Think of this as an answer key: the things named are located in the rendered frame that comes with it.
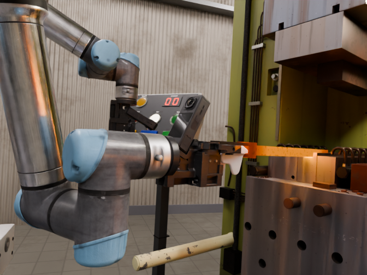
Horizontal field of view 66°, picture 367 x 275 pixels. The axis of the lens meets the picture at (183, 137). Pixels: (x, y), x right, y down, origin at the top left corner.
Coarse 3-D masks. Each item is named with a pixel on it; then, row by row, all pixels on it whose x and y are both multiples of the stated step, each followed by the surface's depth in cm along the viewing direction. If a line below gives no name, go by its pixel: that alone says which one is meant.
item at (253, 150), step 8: (224, 144) 55; (232, 144) 56; (240, 144) 58; (248, 144) 60; (256, 144) 60; (248, 152) 60; (256, 152) 61; (264, 152) 63; (272, 152) 65; (280, 152) 67; (288, 152) 69; (296, 152) 71; (304, 152) 73; (312, 152) 76; (320, 152) 78
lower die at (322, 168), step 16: (272, 160) 86; (288, 160) 81; (304, 160) 77; (320, 160) 74; (336, 160) 71; (272, 176) 85; (288, 176) 81; (304, 176) 77; (320, 176) 74; (336, 176) 71
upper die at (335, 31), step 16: (336, 16) 72; (288, 32) 83; (304, 32) 79; (320, 32) 76; (336, 32) 72; (352, 32) 74; (288, 48) 83; (304, 48) 79; (320, 48) 75; (336, 48) 72; (352, 48) 75; (288, 64) 88; (304, 64) 88
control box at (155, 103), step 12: (144, 96) 121; (156, 96) 118; (168, 96) 115; (180, 96) 112; (132, 108) 120; (144, 108) 117; (156, 108) 114; (168, 108) 111; (180, 108) 109; (168, 120) 108
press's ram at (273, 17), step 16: (272, 0) 88; (288, 0) 84; (304, 0) 80; (320, 0) 76; (336, 0) 72; (352, 0) 69; (272, 16) 88; (288, 16) 83; (304, 16) 79; (320, 16) 76; (352, 16) 74; (272, 32) 88
